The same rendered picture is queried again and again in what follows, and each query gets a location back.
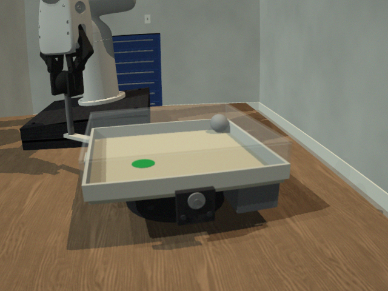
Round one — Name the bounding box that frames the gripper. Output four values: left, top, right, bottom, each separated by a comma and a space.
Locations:
39, 0, 94, 97

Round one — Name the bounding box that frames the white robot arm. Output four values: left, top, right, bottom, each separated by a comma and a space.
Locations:
78, 0, 136, 106

